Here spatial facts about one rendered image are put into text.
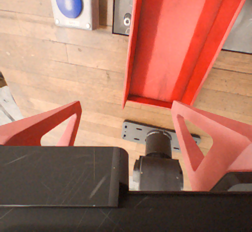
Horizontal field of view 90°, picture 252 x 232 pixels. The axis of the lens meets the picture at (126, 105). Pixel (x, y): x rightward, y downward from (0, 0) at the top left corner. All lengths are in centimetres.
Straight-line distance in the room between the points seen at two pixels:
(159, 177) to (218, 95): 19
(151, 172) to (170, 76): 18
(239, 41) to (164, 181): 25
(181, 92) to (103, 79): 17
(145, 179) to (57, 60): 30
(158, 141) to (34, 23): 36
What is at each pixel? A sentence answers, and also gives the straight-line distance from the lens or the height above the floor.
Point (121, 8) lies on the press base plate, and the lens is 26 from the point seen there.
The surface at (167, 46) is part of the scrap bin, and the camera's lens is 25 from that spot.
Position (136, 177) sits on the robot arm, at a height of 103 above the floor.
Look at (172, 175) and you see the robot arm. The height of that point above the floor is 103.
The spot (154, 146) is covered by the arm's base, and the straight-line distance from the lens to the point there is 31.
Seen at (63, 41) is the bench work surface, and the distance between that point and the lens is 31.
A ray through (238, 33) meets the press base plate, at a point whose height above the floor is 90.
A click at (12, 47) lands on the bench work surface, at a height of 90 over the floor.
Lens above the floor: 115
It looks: 54 degrees down
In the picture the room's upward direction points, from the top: 160 degrees counter-clockwise
